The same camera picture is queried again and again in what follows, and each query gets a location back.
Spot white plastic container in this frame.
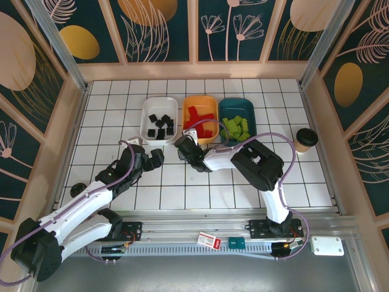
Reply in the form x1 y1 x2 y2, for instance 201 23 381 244
139 96 179 146

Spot orange plastic container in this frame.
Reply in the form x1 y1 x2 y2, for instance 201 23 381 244
181 95 220 144

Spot teal plastic container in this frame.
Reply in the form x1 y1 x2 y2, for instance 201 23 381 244
218 97 255 144

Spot red white card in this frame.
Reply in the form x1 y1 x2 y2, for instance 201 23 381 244
197 231 221 249

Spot white mounting plate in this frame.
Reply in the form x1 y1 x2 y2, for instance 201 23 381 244
309 235 345 256

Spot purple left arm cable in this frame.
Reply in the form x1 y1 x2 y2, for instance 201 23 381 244
0 139 137 287

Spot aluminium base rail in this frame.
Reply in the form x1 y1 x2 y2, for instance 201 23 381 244
29 215 358 244

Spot aluminium table edge rail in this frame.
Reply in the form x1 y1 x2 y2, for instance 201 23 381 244
299 82 346 217
54 85 91 210

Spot grey slotted cable duct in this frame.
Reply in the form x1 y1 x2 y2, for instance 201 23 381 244
42 243 274 261

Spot black electronics board with wires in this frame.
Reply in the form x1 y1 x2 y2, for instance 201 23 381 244
272 242 305 253
101 245 127 255

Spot teal wall panel orange circle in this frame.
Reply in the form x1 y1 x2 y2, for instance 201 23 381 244
108 0 192 64

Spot teal wall panel white flower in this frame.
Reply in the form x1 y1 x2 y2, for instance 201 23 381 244
0 94 43 221

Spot teal wall panel pink flowers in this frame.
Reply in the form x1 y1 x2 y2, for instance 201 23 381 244
196 0 268 63

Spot aluminium frame post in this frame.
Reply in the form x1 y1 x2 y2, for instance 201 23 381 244
24 0 91 92
298 0 365 89

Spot teal wall panel yellow oval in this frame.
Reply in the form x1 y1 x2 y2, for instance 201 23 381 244
39 0 124 64
322 45 389 133

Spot teal wall panel gold lines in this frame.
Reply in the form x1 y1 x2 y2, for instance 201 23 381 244
0 0 67 137

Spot teal wall panel pale circle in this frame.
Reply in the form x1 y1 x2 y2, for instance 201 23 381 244
266 0 338 63

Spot teal wall panel pink leaf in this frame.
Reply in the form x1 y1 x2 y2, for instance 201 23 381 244
317 0 389 72
346 115 389 218

